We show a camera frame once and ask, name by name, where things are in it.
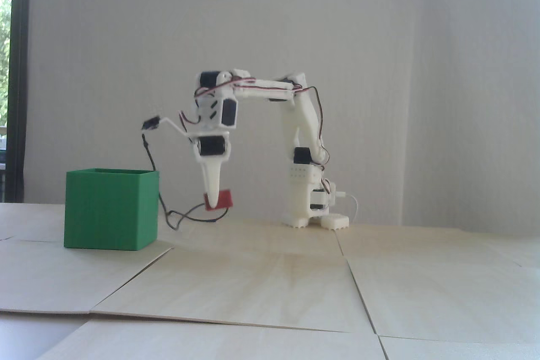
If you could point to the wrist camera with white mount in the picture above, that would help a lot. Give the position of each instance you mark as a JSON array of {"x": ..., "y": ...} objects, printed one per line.
[{"x": 151, "y": 123}]

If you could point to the white backdrop sheet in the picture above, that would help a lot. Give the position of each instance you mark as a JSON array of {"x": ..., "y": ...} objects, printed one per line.
[{"x": 126, "y": 60}]

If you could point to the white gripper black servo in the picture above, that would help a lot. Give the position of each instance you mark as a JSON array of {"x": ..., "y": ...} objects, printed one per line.
[{"x": 209, "y": 148}]

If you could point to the green box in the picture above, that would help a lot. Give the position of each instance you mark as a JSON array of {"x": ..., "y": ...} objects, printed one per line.
[{"x": 105, "y": 208}]

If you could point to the dark window frame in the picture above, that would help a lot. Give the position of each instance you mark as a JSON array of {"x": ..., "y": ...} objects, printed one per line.
[{"x": 19, "y": 81}]

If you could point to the red block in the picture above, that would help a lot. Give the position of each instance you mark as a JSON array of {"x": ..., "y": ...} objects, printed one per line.
[{"x": 226, "y": 198}]

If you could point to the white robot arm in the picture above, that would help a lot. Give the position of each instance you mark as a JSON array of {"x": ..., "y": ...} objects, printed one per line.
[{"x": 301, "y": 199}]

